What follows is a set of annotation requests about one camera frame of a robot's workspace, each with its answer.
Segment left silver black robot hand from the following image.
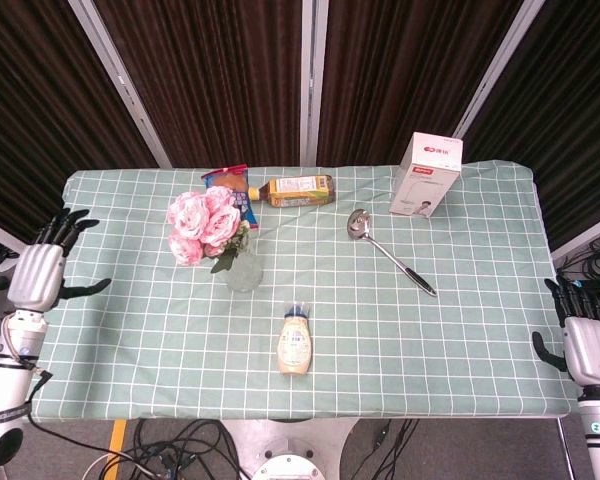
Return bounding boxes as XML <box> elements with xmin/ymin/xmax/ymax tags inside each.
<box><xmin>6</xmin><ymin>208</ymin><xmax>113</xmax><ymax>312</ymax></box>

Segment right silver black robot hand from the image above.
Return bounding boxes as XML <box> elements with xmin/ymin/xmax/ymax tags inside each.
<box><xmin>531</xmin><ymin>276</ymin><xmax>600</xmax><ymax>387</ymax></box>

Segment pink artificial rose bouquet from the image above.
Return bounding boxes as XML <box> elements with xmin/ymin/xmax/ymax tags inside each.
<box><xmin>166</xmin><ymin>185</ymin><xmax>252</xmax><ymax>275</ymax></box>

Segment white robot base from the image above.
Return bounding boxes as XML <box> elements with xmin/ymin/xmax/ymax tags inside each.
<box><xmin>218</xmin><ymin>417</ymin><xmax>362</xmax><ymax>480</ymax></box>

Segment clear glass vase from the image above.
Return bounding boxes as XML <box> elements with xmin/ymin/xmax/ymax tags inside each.
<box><xmin>223</xmin><ymin>230</ymin><xmax>264</xmax><ymax>294</ymax></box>

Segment blue snack bag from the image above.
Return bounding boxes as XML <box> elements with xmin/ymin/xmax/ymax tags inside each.
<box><xmin>201</xmin><ymin>164</ymin><xmax>259</xmax><ymax>232</ymax></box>

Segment white red product box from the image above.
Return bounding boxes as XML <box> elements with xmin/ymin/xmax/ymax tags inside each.
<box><xmin>389</xmin><ymin>131</ymin><xmax>465</xmax><ymax>219</ymax></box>

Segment green checked tablecloth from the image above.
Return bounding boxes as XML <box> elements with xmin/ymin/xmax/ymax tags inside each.
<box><xmin>22</xmin><ymin>159</ymin><xmax>579</xmax><ymax>424</ymax></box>

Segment squeeze sauce bottle blue cap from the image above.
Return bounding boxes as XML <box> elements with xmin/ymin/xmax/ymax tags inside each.
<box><xmin>276</xmin><ymin>301</ymin><xmax>314</xmax><ymax>375</ymax></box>

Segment tea bottle yellow label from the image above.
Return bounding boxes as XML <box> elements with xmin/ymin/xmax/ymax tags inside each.
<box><xmin>247</xmin><ymin>174</ymin><xmax>337</xmax><ymax>209</ymax></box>

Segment black cable bundle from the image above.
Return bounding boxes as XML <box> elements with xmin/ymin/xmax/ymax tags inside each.
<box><xmin>554</xmin><ymin>227</ymin><xmax>600</xmax><ymax>291</ymax></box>

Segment grey partition post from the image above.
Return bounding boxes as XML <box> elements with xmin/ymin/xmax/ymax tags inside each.
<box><xmin>452</xmin><ymin>0</ymin><xmax>551</xmax><ymax>140</ymax></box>
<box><xmin>298</xmin><ymin>0</ymin><xmax>330</xmax><ymax>166</ymax></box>
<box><xmin>67</xmin><ymin>0</ymin><xmax>173</xmax><ymax>169</ymax></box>

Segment white cable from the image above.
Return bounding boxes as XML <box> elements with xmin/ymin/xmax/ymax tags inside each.
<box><xmin>82</xmin><ymin>452</ymin><xmax>167</xmax><ymax>480</ymax></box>

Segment metal ladle black handle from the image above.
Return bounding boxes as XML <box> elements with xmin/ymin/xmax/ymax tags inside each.
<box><xmin>347</xmin><ymin>208</ymin><xmax>438</xmax><ymax>298</ymax></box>

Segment black floor cables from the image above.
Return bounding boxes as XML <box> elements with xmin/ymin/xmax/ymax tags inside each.
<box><xmin>27</xmin><ymin>412</ymin><xmax>246</xmax><ymax>480</ymax></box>

